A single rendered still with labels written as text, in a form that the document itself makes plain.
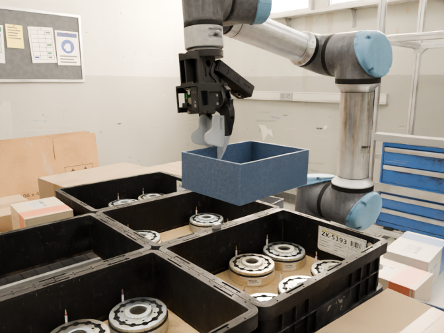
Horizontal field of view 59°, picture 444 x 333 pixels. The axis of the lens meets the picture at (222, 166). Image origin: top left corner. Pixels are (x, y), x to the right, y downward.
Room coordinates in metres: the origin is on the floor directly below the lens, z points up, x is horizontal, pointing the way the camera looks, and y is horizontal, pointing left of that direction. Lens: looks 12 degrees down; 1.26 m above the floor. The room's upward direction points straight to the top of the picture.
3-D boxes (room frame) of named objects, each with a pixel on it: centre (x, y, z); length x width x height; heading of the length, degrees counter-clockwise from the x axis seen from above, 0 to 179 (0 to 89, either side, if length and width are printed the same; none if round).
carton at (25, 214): (1.03, 0.50, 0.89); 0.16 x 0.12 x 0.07; 39
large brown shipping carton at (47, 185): (1.52, 0.47, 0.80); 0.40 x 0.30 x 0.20; 139
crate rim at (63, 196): (1.22, 0.28, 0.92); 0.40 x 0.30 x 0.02; 131
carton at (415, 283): (0.95, -0.45, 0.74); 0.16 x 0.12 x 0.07; 44
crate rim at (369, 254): (0.77, -0.11, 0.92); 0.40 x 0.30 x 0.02; 131
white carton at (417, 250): (1.09, -0.57, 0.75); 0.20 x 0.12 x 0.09; 137
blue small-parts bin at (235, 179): (0.74, -0.05, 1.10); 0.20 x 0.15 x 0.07; 135
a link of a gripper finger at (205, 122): (0.79, 0.04, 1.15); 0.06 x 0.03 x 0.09; 133
